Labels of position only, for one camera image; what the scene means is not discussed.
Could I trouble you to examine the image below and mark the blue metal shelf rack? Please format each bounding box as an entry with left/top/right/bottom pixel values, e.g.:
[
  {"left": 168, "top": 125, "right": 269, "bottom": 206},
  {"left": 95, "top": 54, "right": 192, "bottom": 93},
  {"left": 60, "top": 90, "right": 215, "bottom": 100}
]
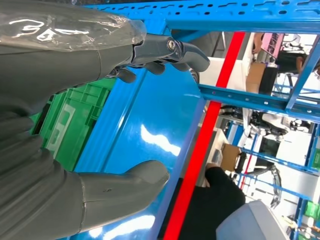
[{"left": 58, "top": 0, "right": 320, "bottom": 240}]

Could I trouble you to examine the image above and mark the green folding plastic crate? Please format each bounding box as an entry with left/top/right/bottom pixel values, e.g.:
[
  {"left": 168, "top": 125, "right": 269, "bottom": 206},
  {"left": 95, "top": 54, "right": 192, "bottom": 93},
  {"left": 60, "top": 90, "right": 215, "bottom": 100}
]
[{"left": 29, "top": 77, "right": 118, "bottom": 173}]

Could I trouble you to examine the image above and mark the white square column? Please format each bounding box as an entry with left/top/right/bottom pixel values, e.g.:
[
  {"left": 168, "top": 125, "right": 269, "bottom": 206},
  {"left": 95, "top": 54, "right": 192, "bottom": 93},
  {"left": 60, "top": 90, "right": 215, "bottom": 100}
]
[{"left": 198, "top": 56, "right": 226, "bottom": 88}]

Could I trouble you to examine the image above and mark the red barrier belt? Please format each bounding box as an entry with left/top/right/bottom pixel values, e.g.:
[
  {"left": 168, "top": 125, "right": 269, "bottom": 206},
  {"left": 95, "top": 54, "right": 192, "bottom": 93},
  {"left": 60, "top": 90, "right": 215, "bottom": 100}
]
[{"left": 162, "top": 31, "right": 246, "bottom": 240}]

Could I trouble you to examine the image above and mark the person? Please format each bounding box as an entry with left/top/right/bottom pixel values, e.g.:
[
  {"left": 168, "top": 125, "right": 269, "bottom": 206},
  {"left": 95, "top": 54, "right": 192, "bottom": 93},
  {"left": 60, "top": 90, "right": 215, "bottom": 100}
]
[
  {"left": 275, "top": 49, "right": 320, "bottom": 76},
  {"left": 158, "top": 166, "right": 247, "bottom": 240}
]

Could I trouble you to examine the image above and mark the brown cardboard box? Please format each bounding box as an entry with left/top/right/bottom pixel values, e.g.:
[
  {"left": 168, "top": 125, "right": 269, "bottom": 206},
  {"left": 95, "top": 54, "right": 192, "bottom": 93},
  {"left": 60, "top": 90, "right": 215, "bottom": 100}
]
[
  {"left": 221, "top": 143, "right": 242, "bottom": 172},
  {"left": 246, "top": 62, "right": 267, "bottom": 94}
]

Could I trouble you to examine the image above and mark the pink box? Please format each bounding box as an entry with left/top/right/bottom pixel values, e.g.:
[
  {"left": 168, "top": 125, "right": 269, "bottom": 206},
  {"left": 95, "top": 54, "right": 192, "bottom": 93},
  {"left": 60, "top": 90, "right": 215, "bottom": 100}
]
[{"left": 260, "top": 32, "right": 285, "bottom": 60}]

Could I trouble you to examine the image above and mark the blue background rack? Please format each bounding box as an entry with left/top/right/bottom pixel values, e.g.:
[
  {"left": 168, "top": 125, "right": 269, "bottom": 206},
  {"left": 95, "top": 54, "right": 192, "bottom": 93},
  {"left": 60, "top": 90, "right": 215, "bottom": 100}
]
[{"left": 225, "top": 122, "right": 320, "bottom": 240}]

